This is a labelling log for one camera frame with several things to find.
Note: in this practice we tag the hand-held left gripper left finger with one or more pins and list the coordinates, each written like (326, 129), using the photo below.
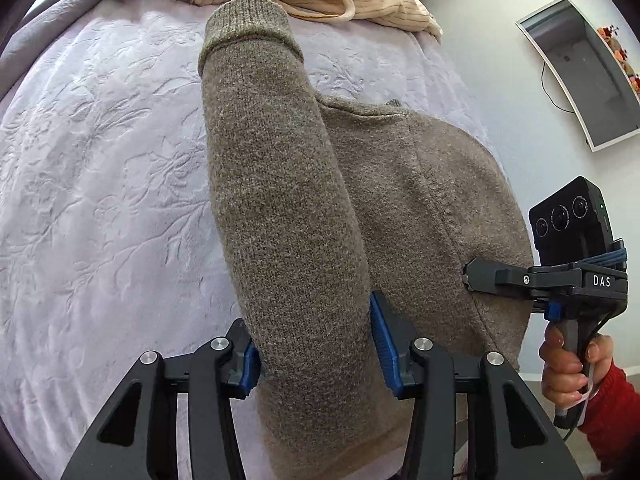
(249, 370)

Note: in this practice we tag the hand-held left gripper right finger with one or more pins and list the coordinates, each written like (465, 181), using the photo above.
(385, 345)

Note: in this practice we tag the grey bed cover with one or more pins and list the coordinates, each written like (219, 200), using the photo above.
(40, 25)

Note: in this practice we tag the pale embossed bed blanket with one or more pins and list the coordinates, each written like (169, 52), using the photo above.
(100, 185)

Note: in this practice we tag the person's red sleeved forearm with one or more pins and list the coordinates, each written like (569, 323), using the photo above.
(615, 410)

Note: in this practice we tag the brown knitted sweater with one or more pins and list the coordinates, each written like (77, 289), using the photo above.
(280, 210)

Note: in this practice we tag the person's right hand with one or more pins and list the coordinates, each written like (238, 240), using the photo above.
(562, 380)

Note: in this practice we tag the orange flower decoration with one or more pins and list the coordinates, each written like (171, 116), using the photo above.
(622, 57)

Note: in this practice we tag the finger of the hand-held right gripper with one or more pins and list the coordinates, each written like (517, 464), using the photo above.
(520, 278)

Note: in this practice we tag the white framed wall mirror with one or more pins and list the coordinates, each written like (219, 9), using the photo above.
(580, 60)

